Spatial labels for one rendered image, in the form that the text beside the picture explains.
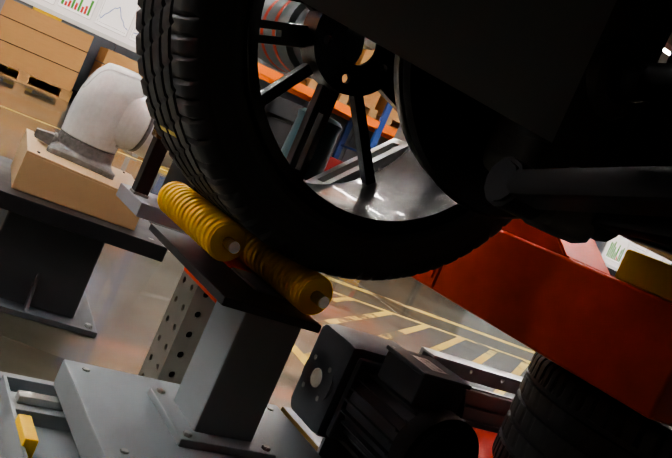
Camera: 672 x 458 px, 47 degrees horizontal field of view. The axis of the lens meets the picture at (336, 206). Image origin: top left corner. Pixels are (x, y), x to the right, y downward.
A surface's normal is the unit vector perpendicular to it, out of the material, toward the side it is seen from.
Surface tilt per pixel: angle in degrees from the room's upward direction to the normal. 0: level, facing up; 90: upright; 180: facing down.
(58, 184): 90
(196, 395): 90
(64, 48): 90
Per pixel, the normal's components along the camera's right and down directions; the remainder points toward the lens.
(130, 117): 0.58, 0.25
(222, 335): -0.78, -0.32
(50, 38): 0.36, 0.21
